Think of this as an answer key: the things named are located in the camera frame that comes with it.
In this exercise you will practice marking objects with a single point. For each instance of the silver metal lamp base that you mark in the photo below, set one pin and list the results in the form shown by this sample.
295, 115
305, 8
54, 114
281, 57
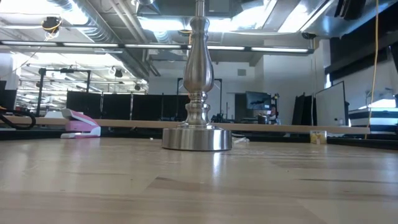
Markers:
197, 71

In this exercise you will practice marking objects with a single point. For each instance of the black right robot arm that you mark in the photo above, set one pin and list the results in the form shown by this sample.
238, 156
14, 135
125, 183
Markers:
349, 8

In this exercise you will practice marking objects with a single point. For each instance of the black partition panels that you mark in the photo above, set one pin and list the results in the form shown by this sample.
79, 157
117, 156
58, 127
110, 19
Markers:
146, 107

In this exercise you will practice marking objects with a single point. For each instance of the dark computer monitor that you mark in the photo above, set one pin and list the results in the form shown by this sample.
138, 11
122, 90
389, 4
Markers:
258, 100

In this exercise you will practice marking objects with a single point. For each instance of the person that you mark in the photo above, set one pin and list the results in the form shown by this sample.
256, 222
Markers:
273, 112

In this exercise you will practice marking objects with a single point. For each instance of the long light wooden desk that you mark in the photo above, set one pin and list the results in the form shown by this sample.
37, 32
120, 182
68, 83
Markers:
280, 127

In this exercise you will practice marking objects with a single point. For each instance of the black folded panels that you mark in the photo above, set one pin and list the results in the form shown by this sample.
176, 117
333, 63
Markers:
303, 109

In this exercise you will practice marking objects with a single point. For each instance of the pink and white stapler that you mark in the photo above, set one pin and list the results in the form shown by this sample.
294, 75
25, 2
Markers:
81, 126

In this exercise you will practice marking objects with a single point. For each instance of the small cup with yellow contents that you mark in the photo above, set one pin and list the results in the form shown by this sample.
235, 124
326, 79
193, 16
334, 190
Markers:
318, 137

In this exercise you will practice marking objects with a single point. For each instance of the long ceiling light bar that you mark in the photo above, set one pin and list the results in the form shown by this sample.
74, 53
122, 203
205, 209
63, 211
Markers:
93, 45

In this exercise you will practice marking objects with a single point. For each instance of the white board panel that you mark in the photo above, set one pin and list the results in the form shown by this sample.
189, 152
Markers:
330, 104

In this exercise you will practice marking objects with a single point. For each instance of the black ceiling mounted device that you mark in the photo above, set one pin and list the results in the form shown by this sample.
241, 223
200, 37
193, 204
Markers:
51, 24

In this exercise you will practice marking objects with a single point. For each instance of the black and white striped box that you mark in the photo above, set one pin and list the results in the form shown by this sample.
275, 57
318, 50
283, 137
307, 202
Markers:
373, 119

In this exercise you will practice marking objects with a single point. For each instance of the black metal frame stand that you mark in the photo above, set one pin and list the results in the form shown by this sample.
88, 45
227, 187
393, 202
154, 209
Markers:
40, 90

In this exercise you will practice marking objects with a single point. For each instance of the black table edge rail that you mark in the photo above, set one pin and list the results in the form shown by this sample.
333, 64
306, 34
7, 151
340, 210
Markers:
360, 143

